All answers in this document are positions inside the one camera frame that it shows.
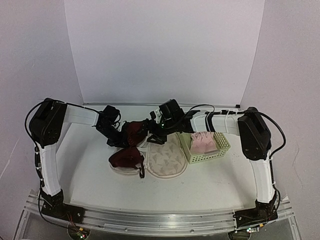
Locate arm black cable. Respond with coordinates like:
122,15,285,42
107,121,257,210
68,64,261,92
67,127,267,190
24,99,101,191
187,104,287,161

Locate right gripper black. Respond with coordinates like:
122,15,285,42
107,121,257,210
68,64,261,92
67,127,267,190
135,118,176,145

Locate pink bra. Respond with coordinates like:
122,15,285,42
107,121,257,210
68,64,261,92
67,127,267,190
190,131,218,155

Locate aluminium front rail frame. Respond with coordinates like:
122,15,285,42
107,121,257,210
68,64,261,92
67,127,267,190
13,193,301,240

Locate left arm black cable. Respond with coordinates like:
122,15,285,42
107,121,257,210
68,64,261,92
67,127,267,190
24,99,101,191

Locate dark red bra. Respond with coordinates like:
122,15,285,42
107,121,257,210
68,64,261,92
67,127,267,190
108,119,149,179

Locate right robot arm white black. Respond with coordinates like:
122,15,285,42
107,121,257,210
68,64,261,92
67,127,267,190
146,99,280,228

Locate floral mesh laundry bag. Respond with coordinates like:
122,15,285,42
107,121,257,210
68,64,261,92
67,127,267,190
109,133,188,179

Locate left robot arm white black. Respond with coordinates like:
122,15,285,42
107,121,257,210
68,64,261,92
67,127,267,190
24,98,129,219

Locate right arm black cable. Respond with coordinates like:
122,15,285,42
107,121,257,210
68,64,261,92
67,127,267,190
187,104,287,161

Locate light green plastic basket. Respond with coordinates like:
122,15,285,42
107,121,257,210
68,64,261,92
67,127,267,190
177,132,231,164

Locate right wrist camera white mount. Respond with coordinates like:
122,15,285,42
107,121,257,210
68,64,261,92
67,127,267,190
149,107,163,124

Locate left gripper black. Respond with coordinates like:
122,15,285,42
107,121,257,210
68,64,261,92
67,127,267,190
96,124,130,149

